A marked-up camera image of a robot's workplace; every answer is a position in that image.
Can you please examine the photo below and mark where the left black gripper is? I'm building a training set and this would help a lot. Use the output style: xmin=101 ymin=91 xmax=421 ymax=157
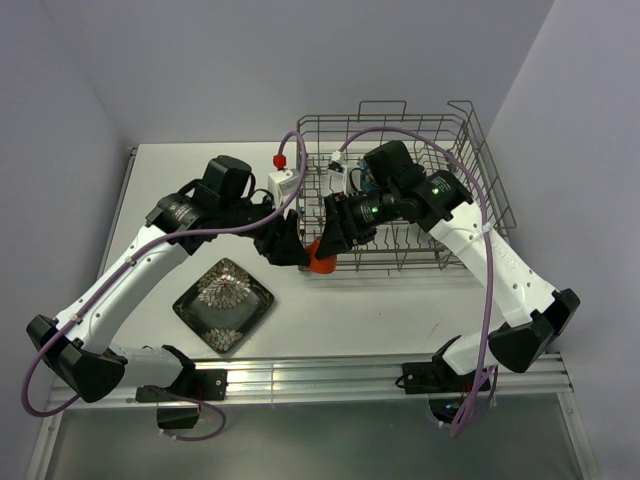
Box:
xmin=218 ymin=191 xmax=310 ymax=266

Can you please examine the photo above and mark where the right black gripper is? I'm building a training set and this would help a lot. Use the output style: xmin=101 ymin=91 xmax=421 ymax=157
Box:
xmin=315 ymin=185 xmax=399 ymax=260

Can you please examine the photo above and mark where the small orange cup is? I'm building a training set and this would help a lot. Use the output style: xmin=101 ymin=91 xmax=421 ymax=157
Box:
xmin=306 ymin=237 xmax=337 ymax=275

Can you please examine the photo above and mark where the blue patterned bowl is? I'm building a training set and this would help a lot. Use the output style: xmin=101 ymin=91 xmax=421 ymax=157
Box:
xmin=359 ymin=159 xmax=379 ymax=192

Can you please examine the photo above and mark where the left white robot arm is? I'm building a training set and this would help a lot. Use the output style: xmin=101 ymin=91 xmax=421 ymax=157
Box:
xmin=27 ymin=155 xmax=310 ymax=403

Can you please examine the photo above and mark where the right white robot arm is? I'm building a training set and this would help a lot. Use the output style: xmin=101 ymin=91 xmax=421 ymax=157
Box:
xmin=315 ymin=140 xmax=580 ymax=390

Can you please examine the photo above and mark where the black floral square plate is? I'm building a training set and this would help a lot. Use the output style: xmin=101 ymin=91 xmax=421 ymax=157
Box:
xmin=172 ymin=258 xmax=275 ymax=355

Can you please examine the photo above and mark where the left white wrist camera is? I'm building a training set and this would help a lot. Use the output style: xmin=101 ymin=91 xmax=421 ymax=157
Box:
xmin=267 ymin=154 xmax=299 ymax=207

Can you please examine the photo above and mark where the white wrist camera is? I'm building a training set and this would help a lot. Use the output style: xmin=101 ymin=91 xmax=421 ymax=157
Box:
xmin=327 ymin=150 xmax=348 ymax=192
xmin=267 ymin=154 xmax=299 ymax=207

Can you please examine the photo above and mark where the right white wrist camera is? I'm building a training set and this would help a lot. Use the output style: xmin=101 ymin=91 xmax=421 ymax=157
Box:
xmin=327 ymin=150 xmax=348 ymax=192

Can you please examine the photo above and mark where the grey wire dish rack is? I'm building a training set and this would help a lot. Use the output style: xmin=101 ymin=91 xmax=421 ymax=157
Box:
xmin=296 ymin=100 xmax=517 ymax=273

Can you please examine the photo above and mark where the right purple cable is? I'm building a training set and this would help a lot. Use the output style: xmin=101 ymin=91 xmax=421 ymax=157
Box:
xmin=337 ymin=125 xmax=499 ymax=439

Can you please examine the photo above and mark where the purple cable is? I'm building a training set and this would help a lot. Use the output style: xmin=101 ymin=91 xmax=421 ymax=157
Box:
xmin=22 ymin=129 xmax=309 ymax=441
xmin=337 ymin=125 xmax=499 ymax=439

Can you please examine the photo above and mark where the aluminium table edge rail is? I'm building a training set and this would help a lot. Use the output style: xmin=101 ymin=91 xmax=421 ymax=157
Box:
xmin=47 ymin=352 xmax=574 ymax=406

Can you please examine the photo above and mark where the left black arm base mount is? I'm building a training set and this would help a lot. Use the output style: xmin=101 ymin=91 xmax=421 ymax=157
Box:
xmin=134 ymin=369 xmax=228 ymax=431

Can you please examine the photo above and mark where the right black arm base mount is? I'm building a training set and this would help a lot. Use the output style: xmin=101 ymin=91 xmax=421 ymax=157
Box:
xmin=394 ymin=354 xmax=475 ymax=425

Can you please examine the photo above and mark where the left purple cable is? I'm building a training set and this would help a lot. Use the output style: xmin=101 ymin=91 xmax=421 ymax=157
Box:
xmin=22 ymin=129 xmax=309 ymax=441

